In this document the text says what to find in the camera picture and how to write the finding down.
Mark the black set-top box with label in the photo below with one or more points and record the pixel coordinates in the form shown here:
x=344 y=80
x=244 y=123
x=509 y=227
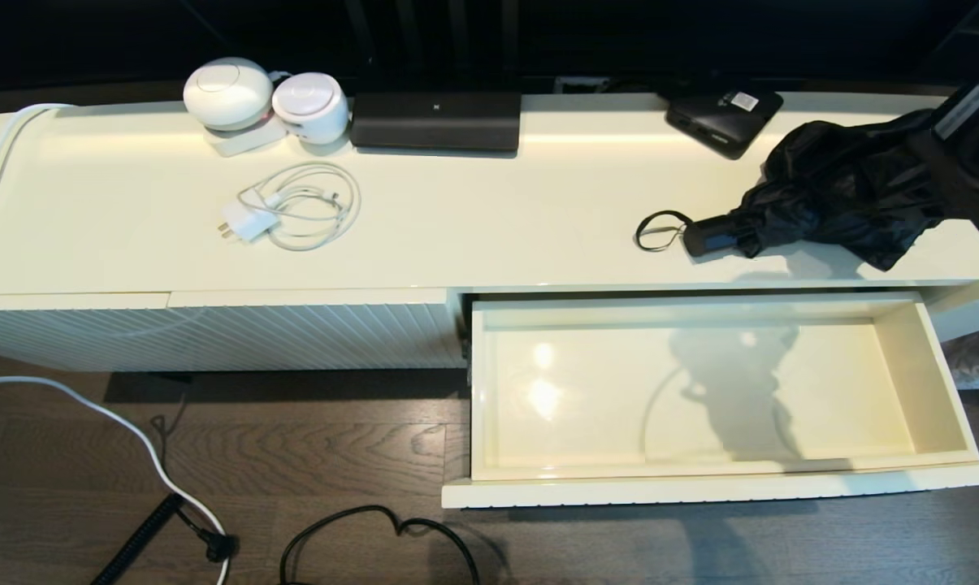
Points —
x=716 y=122

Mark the black umbrella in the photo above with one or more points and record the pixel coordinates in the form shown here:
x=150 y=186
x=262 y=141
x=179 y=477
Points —
x=830 y=187

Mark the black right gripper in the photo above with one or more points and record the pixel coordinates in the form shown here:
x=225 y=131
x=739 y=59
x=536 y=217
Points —
x=976 y=146

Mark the flat white device base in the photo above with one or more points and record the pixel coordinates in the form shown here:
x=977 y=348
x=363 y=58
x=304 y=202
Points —
x=241 y=144

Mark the small white round device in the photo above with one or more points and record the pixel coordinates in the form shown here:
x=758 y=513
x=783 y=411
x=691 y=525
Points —
x=310 y=103

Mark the white fluted drawer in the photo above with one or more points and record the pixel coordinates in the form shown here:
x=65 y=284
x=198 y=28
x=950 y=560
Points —
x=619 y=406

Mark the white wall socket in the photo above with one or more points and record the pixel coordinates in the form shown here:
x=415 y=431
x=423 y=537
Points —
x=578 y=83

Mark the large white dome device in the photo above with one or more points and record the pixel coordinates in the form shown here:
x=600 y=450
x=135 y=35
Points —
x=227 y=93

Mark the white power adapter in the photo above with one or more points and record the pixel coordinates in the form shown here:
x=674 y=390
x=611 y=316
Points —
x=250 y=221

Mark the black rectangular device box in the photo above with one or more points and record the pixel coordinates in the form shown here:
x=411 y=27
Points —
x=436 y=122

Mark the white sideboard cabinet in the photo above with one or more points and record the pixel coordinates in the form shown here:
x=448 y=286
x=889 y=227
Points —
x=213 y=337

